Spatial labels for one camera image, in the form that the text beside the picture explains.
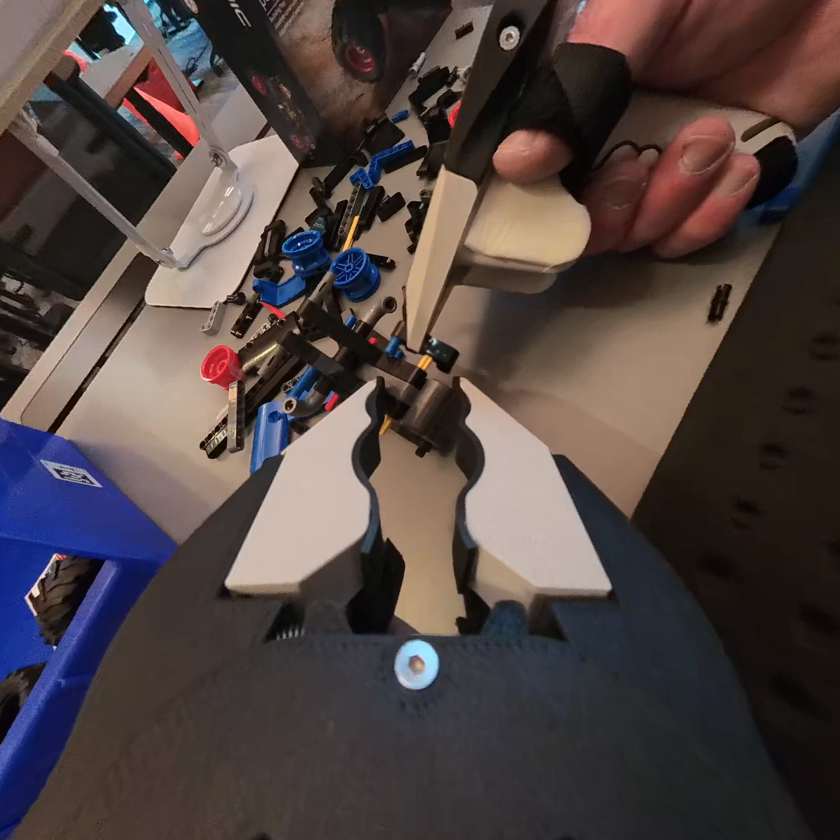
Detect dark grey toy beam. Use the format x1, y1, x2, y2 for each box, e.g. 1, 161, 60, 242
227, 381, 248, 455

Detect blue storage bin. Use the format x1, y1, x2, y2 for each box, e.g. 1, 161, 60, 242
0, 420, 178, 828

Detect pile of black toy beams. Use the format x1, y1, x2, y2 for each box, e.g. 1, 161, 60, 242
200, 62, 473, 460

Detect printed sticker sheet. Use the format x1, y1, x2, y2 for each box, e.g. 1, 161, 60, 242
25, 554, 67, 618

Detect person's right hand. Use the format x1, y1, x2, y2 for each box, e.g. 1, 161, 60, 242
492, 0, 840, 260

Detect blue toy fender piece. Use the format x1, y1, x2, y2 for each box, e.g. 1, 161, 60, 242
252, 272, 307, 309

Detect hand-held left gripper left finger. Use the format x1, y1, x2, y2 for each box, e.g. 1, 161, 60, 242
225, 379, 406, 634

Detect red toy wheel rim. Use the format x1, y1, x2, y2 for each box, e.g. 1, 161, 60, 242
201, 346, 244, 389

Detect partly built toy chassis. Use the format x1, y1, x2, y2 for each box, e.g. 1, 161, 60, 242
282, 295, 470, 460

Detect blue angled toy beam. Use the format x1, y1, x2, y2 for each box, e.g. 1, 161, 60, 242
351, 141, 416, 189

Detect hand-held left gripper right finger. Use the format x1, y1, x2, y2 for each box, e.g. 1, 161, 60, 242
453, 377, 614, 634

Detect blue curved toy panel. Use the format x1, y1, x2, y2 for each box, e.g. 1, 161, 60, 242
249, 402, 291, 475

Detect black toy tire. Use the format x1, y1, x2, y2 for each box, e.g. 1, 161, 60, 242
38, 556, 105, 645
0, 663, 48, 724

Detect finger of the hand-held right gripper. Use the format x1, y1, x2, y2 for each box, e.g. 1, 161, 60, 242
403, 163, 488, 352

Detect blue spoked toy wheel rim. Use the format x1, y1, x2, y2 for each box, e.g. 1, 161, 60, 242
329, 248, 382, 303

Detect black toy cylinder piece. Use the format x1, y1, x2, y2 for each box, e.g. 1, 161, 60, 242
238, 333, 291, 376

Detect printed toy truck box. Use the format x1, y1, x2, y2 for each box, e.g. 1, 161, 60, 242
197, 0, 454, 165

